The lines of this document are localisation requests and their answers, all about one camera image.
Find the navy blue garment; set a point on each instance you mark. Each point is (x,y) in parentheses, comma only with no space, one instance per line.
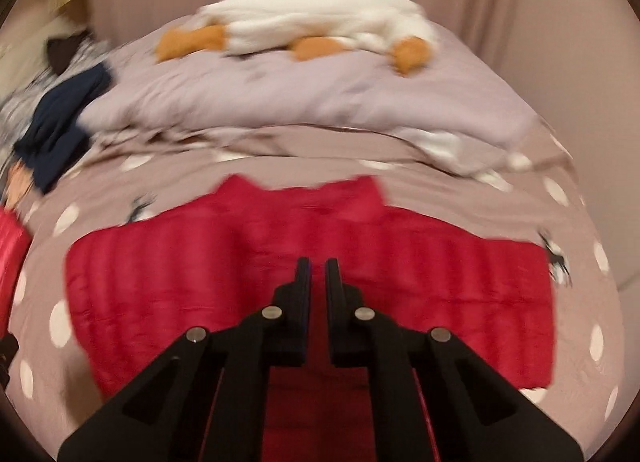
(55,127)

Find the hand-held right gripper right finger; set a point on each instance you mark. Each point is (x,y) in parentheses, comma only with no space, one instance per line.
(333,287)

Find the white goose plush toy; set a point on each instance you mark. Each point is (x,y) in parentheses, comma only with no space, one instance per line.
(310,12)

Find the grey patterned cloth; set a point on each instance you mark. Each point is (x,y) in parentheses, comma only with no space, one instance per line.
(15,112)

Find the red shiny cloth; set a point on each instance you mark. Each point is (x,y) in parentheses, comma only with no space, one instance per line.
(10,252)

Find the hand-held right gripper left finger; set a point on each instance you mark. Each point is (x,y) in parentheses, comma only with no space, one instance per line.
(303,287)

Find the lilac duvet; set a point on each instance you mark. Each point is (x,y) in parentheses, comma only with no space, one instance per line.
(300,92)

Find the peach cloth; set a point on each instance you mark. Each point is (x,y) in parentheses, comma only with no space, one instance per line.
(20,184)

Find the dark brown garment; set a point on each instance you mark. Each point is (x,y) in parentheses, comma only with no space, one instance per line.
(62,52)

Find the red down jacket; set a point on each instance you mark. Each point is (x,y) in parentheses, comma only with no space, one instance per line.
(175,282)

